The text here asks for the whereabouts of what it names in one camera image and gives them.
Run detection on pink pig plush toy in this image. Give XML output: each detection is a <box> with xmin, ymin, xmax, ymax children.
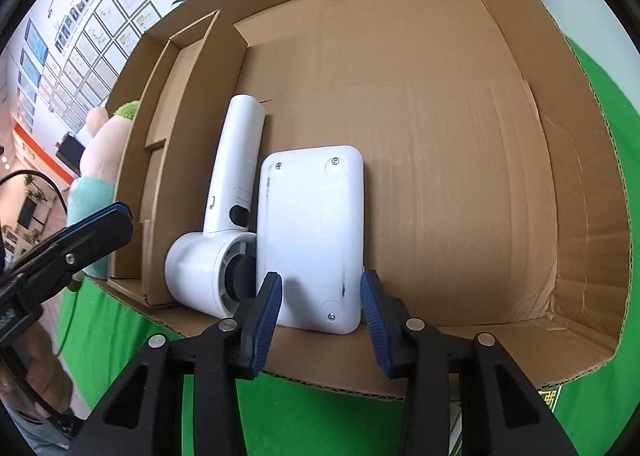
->
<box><xmin>65</xmin><ymin>99</ymin><xmax>142</xmax><ymax>281</ymax></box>

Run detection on white hair dryer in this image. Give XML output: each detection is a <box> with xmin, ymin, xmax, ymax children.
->
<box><xmin>165</xmin><ymin>94</ymin><xmax>265</xmax><ymax>318</ymax></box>

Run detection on white rectangular device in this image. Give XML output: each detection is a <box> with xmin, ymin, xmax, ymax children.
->
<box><xmin>257</xmin><ymin>145</ymin><xmax>364</xmax><ymax>335</ymax></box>

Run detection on narrow cardboard divider box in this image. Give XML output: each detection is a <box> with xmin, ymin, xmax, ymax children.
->
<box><xmin>107</xmin><ymin>11</ymin><xmax>247</xmax><ymax>308</ymax></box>

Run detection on person's left hand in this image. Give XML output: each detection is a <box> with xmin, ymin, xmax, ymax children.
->
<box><xmin>1</xmin><ymin>323</ymin><xmax>73</xmax><ymax>421</ymax></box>

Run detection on green table cloth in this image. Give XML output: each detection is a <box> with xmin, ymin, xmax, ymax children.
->
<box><xmin>58</xmin><ymin>44</ymin><xmax>639</xmax><ymax>455</ymax></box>

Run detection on black cabinet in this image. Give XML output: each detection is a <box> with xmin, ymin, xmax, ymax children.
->
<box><xmin>55</xmin><ymin>133</ymin><xmax>86</xmax><ymax>176</ymax></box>

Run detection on large flat cardboard tray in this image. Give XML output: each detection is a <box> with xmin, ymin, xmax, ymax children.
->
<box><xmin>81</xmin><ymin>0</ymin><xmax>634</xmax><ymax>402</ymax></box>

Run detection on black cable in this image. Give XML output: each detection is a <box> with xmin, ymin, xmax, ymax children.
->
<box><xmin>0</xmin><ymin>169</ymin><xmax>68</xmax><ymax>217</ymax></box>

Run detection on framed certificates on wall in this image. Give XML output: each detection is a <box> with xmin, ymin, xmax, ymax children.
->
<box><xmin>15</xmin><ymin>0</ymin><xmax>160</xmax><ymax>133</ymax></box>

